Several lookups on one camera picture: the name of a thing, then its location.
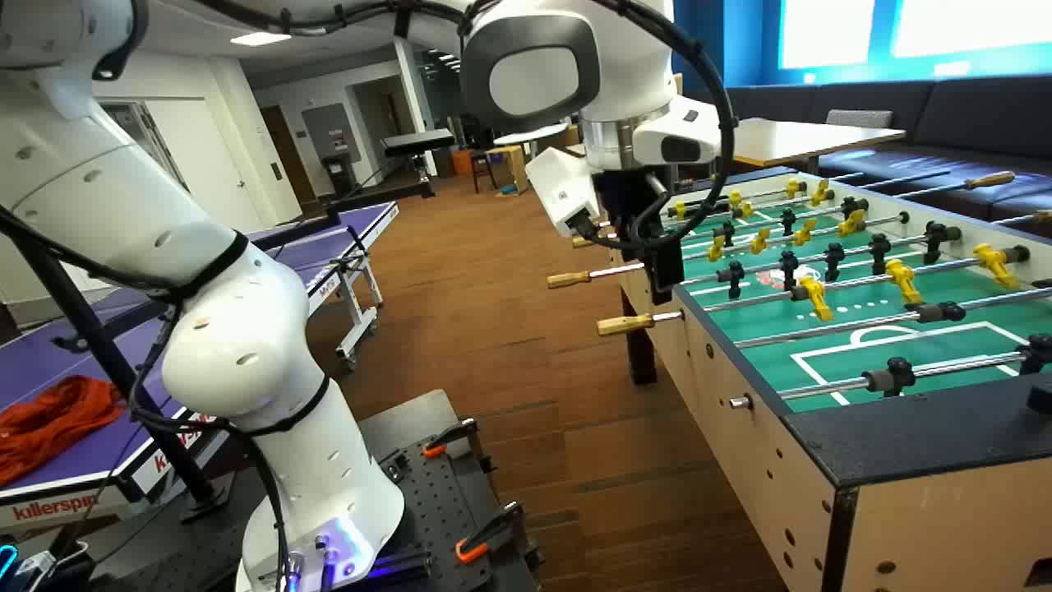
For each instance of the blue ping pong table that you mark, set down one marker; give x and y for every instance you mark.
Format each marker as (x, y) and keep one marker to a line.
(331, 247)

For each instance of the white table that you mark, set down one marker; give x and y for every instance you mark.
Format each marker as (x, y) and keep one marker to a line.
(799, 139)

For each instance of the yellow foosball player figure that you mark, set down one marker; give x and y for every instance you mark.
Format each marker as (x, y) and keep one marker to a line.
(803, 231)
(814, 298)
(756, 239)
(821, 191)
(742, 206)
(852, 221)
(996, 265)
(714, 247)
(906, 282)
(795, 188)

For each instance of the steel foosball rod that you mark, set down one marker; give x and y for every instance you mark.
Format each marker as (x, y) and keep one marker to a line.
(833, 325)
(619, 270)
(742, 402)
(668, 316)
(889, 218)

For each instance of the black right bracket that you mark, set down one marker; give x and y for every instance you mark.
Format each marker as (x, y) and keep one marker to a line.
(642, 363)

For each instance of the beige foosball table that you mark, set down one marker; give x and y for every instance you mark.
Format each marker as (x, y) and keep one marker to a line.
(766, 481)

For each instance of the ceiling light panel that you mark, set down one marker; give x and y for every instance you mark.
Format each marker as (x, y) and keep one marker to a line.
(260, 38)

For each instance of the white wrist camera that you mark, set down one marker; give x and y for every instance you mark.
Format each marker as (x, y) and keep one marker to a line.
(674, 137)

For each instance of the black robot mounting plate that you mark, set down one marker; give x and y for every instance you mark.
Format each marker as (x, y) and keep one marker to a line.
(440, 513)

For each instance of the dark sofa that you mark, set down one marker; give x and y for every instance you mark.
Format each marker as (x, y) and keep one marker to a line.
(974, 108)

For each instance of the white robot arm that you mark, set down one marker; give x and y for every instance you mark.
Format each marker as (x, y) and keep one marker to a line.
(242, 339)

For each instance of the orange black bar clamp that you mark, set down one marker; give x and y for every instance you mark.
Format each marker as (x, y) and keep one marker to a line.
(450, 437)
(487, 533)

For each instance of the black foosball player figure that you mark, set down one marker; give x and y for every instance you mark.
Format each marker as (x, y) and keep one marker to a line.
(727, 231)
(891, 375)
(1038, 354)
(731, 276)
(878, 250)
(857, 206)
(786, 266)
(938, 239)
(786, 218)
(835, 261)
(938, 311)

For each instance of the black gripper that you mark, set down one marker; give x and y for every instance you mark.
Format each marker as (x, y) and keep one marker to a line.
(629, 207)

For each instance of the black stand pole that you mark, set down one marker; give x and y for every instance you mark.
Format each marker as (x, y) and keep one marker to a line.
(99, 351)

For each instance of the orange cloth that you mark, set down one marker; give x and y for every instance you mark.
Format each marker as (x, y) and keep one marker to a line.
(55, 425)

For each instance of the bright window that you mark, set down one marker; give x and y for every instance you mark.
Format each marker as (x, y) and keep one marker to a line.
(825, 31)
(971, 24)

